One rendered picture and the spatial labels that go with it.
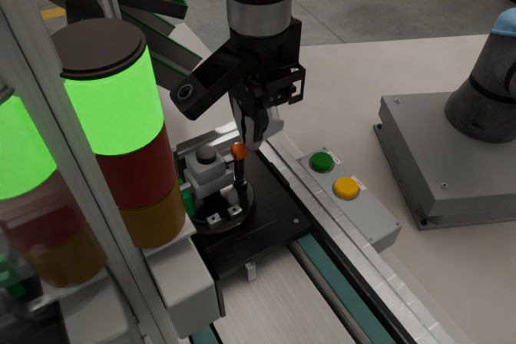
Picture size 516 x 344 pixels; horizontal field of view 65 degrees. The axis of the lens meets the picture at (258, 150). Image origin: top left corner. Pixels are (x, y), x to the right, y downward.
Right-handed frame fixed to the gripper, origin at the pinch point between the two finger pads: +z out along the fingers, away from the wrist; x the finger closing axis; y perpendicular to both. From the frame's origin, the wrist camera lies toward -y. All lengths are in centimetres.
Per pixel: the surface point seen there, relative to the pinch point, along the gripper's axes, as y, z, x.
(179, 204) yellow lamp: -16.7, -21.5, -20.7
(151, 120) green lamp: -17.2, -30.2, -21.2
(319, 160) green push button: 13.9, 10.0, -1.5
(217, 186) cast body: -6.5, 3.4, -2.2
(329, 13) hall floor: 169, 107, 178
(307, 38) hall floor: 135, 107, 159
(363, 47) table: 59, 21, 36
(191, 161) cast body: -9.0, -1.3, 0.2
